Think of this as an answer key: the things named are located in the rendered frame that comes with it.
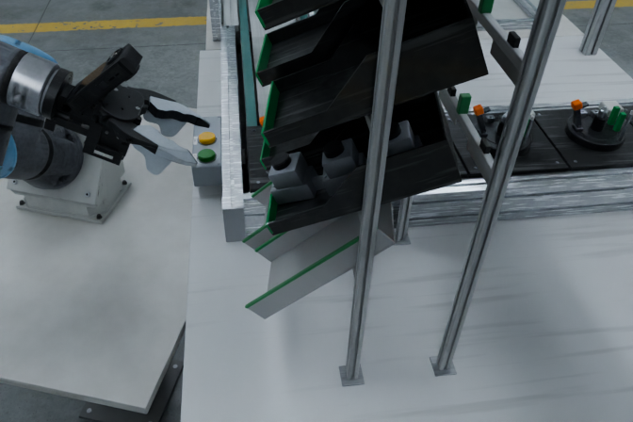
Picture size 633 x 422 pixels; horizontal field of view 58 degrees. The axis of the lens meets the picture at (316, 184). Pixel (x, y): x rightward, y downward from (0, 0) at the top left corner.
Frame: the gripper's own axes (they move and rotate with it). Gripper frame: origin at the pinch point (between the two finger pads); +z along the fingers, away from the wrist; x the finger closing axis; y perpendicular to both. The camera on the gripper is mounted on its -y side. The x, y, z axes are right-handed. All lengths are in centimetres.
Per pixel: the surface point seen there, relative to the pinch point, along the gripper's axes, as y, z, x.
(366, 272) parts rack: 3.8, 29.2, 9.7
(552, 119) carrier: -1, 83, -61
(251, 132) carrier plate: 31, 14, -49
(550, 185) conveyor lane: 3, 77, -36
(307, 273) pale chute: 11.2, 22.9, 6.9
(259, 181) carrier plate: 29.1, 17.4, -30.8
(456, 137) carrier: 10, 59, -51
